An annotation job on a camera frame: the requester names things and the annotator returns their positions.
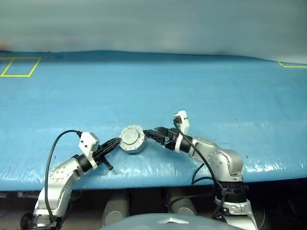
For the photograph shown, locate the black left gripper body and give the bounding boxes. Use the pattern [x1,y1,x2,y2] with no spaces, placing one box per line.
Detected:
[92,143,114,172]

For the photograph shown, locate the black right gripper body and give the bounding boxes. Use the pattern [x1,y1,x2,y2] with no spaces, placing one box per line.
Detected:
[163,128,179,150]

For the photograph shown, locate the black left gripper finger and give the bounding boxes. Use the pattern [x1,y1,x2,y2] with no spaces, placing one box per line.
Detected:
[105,141,121,156]
[105,138,122,148]

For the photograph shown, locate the silver round motor lid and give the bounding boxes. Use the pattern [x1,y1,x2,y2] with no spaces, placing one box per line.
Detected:
[119,124,144,146]

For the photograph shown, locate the silver motor housing copper coils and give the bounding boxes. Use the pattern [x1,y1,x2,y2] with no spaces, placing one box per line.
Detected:
[119,134,147,155]

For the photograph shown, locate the grey rounded cylinder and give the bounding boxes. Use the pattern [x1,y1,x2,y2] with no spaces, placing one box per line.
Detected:
[166,189,198,216]
[101,193,130,226]

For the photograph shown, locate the pale rounded body shell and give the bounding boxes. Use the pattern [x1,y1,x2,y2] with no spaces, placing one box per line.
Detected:
[99,214,232,230]

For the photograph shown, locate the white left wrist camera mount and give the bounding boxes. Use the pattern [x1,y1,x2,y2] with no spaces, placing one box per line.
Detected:
[78,131,100,170]

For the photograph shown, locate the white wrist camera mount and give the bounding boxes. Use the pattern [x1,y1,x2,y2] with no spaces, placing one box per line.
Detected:
[172,110,190,154]
[78,131,100,170]

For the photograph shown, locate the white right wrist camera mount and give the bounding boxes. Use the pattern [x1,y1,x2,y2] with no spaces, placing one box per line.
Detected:
[172,110,190,154]

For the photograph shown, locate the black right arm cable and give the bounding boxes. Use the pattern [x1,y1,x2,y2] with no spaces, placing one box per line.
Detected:
[167,123,227,220]

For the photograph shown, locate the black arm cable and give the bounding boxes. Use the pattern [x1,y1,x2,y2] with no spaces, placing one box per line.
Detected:
[45,129,83,225]
[167,123,227,220]

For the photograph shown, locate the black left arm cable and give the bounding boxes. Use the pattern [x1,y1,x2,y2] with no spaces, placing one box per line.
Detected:
[45,129,83,225]

